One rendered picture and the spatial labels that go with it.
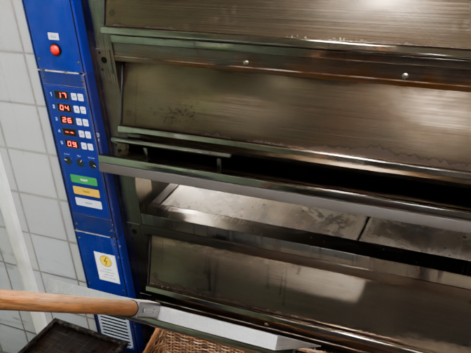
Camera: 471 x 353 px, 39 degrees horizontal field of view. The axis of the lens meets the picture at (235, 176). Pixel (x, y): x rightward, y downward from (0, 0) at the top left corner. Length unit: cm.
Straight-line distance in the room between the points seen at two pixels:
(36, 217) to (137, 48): 74
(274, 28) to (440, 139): 42
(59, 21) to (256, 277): 84
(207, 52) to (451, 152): 59
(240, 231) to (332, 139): 41
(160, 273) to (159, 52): 68
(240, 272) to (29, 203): 71
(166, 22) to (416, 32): 56
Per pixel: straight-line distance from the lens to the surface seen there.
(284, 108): 156
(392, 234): 177
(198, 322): 138
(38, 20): 179
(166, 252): 197
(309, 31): 145
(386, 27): 141
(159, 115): 171
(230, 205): 190
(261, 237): 177
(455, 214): 140
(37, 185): 211
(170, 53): 164
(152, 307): 139
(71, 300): 116
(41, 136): 200
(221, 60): 158
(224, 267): 190
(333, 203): 145
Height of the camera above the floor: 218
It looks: 29 degrees down
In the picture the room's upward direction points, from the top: 5 degrees counter-clockwise
